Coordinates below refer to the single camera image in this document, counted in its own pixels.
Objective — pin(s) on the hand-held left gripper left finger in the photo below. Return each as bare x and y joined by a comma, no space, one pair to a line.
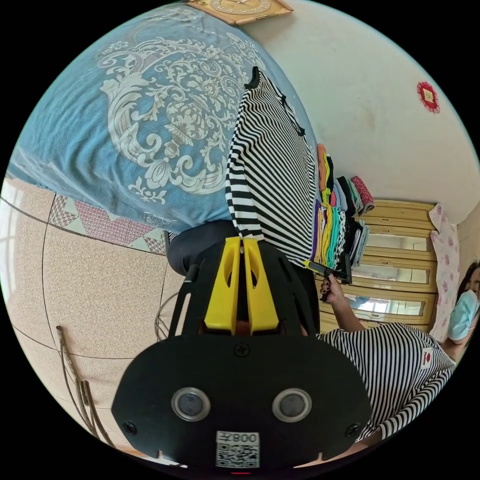
221,300

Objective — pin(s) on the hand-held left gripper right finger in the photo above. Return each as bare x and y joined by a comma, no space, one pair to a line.
264,303

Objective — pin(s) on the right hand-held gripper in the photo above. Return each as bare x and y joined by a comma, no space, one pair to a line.
329,273

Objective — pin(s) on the black and white striped shirt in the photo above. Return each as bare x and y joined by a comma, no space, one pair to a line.
273,180

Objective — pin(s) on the person's right forearm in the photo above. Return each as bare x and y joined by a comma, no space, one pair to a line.
347,313

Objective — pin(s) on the person's right hand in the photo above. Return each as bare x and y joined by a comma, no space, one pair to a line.
333,290

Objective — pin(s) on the pile of clothes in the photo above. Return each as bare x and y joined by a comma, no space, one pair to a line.
337,225

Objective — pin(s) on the yellow wooden cupboard with mirrors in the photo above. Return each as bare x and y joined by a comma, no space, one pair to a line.
397,262

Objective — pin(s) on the person's body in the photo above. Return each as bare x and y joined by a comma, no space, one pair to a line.
393,367

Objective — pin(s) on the pink floral curtain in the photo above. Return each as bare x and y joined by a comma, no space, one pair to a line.
446,262

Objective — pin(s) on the bed with blue printed quilt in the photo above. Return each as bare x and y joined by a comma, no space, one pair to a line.
75,123

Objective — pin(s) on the red wall ornament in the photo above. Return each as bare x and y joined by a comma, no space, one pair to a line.
427,96

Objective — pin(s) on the wooden wall clock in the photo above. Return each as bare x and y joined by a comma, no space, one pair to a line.
240,8

